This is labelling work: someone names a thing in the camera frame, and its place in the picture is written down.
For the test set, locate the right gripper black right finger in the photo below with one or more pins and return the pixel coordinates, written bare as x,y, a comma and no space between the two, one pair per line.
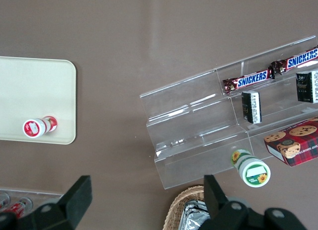
223,212

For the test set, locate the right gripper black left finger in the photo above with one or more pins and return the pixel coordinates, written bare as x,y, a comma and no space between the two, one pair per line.
69,207

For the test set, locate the light wicker basket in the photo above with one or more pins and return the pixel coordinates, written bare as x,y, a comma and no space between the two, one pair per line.
179,205

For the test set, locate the beige plastic tray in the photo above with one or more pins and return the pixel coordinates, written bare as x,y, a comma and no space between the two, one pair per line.
37,91

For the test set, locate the clear acrylic bottle rack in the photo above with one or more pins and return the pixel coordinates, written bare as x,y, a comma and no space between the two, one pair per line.
49,197

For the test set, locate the stack of foil containers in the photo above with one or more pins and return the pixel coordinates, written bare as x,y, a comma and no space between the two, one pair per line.
193,215

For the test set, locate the green white sunflower cup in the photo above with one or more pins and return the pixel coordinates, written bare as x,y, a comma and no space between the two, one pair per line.
253,174

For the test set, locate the red white yoghurt cup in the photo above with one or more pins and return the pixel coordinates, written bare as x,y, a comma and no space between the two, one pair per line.
34,127

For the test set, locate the clear acrylic stepped shelf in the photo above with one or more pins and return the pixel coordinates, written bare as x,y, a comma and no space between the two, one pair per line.
193,130

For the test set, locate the red tartan cookie box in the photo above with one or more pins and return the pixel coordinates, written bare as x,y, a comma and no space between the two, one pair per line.
295,143

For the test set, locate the small black white box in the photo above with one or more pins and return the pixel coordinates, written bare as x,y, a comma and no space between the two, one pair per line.
306,87
252,107

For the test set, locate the Snickers chocolate bar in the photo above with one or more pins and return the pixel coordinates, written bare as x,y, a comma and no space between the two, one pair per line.
251,79
298,61

